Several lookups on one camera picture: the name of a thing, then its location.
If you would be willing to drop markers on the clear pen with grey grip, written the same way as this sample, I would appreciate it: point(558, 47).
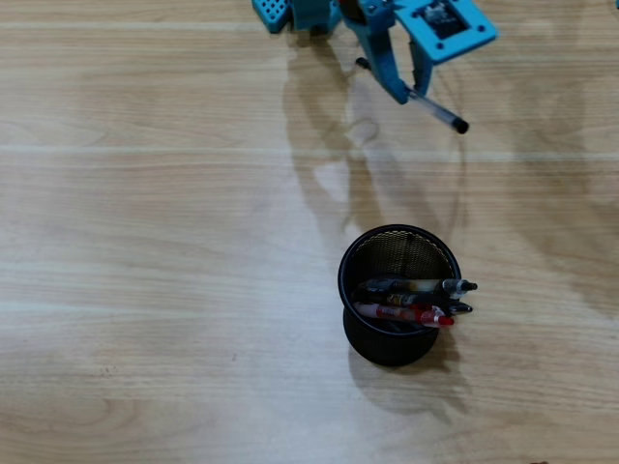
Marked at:
point(425, 286)

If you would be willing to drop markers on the black mesh pen holder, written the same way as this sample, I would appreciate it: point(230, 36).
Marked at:
point(382, 350)

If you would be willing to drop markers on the clear stick pen black cap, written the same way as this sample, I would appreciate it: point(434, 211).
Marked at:
point(442, 115)

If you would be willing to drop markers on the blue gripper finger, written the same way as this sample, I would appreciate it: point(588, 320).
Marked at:
point(382, 58)
point(421, 72)

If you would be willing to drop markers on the blue perforated robot base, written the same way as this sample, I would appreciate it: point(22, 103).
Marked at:
point(271, 14)

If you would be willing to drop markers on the red retractable pen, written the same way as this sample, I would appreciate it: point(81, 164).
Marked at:
point(401, 313)

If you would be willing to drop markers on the clear pen with black grip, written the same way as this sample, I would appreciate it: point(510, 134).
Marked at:
point(435, 303)

